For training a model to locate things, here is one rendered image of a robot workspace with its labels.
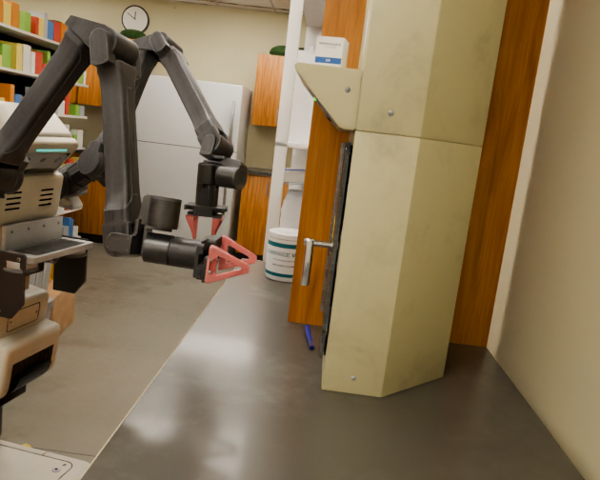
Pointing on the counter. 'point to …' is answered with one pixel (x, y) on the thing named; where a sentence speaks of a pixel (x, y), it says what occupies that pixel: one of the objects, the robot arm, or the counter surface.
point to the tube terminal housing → (410, 190)
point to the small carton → (331, 51)
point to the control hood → (334, 91)
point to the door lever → (310, 257)
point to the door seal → (335, 266)
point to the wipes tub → (281, 254)
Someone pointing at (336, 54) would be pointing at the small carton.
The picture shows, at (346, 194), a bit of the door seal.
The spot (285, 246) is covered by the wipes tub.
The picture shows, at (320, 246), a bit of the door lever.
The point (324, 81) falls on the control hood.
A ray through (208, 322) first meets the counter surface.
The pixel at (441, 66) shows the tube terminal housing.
